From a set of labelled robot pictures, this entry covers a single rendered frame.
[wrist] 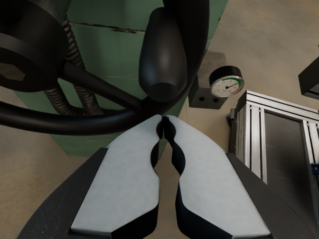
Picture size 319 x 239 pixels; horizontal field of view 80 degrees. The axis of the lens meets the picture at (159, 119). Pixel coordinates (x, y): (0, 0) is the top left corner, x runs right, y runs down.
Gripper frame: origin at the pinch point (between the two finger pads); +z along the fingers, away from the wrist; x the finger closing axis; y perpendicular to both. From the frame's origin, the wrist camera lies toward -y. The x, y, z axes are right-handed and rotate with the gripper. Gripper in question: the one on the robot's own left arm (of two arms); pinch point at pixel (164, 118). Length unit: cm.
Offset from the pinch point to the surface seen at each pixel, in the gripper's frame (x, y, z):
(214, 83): 10.4, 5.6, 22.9
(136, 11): -4.0, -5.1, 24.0
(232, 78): 13.3, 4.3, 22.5
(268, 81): 80, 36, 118
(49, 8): -10.0, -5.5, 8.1
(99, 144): -22, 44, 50
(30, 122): -16.1, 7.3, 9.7
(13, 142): -66, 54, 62
